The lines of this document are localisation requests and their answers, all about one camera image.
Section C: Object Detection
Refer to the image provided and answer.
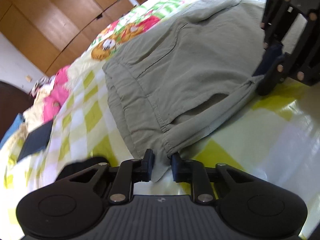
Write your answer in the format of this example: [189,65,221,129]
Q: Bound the grey-green pants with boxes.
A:
[103,0,264,181]

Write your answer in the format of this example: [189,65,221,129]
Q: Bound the light blue pillow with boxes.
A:
[0,113,24,149]

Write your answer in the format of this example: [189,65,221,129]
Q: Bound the dark blue folded cloth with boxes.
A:
[17,120,53,163]

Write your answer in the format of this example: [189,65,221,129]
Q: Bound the dark wooden headboard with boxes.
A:
[0,81,34,139]

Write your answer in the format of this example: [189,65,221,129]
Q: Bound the wooden wardrobe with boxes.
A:
[1,0,133,76]

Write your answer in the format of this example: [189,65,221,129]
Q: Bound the colourful checkered bed quilt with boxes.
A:
[1,0,319,239]

